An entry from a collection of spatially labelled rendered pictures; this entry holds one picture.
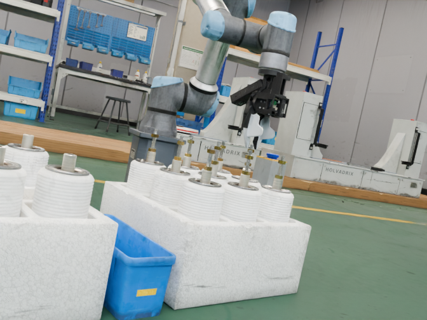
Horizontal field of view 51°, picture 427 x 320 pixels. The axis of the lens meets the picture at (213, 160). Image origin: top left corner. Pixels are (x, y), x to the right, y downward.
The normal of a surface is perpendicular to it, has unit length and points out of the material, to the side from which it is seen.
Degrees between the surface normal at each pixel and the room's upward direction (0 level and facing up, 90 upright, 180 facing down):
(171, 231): 90
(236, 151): 90
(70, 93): 90
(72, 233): 90
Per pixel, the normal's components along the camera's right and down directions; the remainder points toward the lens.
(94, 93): 0.39, 0.15
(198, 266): 0.62, 0.18
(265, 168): -0.76, -0.11
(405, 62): -0.90, -0.15
